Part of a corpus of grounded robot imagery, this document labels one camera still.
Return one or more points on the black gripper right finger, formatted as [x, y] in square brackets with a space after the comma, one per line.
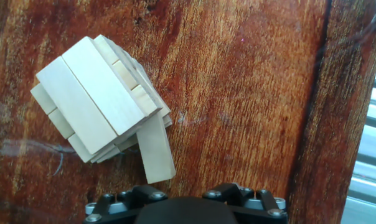
[262, 214]

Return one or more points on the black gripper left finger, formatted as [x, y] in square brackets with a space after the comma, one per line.
[113, 214]

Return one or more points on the reddish brown wooden board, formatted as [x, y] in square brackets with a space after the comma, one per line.
[237, 109]

